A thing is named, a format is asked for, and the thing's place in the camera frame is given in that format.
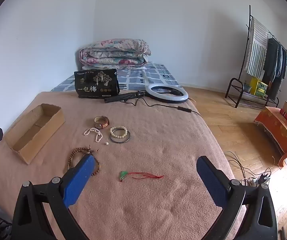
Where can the yellow green carton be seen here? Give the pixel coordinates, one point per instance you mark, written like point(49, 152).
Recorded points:
point(259, 87)

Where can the folded floral quilt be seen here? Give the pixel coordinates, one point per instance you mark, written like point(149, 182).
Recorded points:
point(113, 52)

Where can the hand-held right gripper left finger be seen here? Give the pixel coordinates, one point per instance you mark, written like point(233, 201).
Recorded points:
point(79, 177)

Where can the cardboard box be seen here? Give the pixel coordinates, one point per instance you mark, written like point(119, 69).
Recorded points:
point(46, 137)

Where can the blue checked bedsheet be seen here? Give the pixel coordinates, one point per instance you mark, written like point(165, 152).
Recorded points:
point(156, 75)

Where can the thin blue-grey bangle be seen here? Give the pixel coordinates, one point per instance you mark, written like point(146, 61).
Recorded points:
point(119, 142)

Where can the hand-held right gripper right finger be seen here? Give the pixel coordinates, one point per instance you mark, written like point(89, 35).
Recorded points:
point(211, 180)

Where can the white power strip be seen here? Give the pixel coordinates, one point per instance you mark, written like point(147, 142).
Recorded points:
point(249, 181)

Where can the brown wooden bead mala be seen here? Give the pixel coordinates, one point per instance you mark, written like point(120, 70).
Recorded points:
point(69, 158)

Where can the black gift bag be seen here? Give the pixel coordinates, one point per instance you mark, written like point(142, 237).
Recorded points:
point(96, 85)

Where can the striped towel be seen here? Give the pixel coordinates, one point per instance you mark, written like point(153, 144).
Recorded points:
point(257, 47)

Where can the orange cloth covered table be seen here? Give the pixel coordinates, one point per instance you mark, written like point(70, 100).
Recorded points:
point(278, 127)

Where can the black metal clothes rack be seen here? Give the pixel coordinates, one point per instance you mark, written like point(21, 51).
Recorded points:
point(256, 99)

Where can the dark hanging garment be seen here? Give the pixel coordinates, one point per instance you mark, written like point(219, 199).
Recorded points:
point(271, 60)

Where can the small green pot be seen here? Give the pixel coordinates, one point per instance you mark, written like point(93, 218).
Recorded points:
point(247, 88)

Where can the blue-grey hanging garment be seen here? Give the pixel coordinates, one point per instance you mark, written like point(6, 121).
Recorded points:
point(282, 60)

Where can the pink blanket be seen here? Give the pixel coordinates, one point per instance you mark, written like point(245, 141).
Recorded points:
point(146, 142)

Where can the black folded tripod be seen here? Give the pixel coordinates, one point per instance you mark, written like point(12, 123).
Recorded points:
point(123, 97)

